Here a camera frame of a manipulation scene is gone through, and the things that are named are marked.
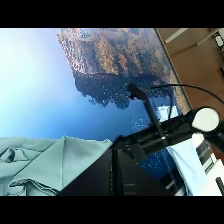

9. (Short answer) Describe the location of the teal shirt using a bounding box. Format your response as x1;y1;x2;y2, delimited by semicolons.
0;135;114;197

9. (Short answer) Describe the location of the black cable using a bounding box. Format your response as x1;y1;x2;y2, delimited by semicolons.
148;83;224;105

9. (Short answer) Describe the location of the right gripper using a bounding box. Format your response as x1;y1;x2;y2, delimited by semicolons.
130;110;198;155

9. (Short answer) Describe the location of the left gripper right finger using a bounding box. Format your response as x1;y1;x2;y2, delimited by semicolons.
113;146;175;197

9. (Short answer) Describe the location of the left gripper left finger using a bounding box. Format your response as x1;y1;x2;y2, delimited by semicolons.
57;145;114;197

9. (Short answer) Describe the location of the pale blue garment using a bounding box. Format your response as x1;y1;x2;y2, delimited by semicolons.
156;105;209;197

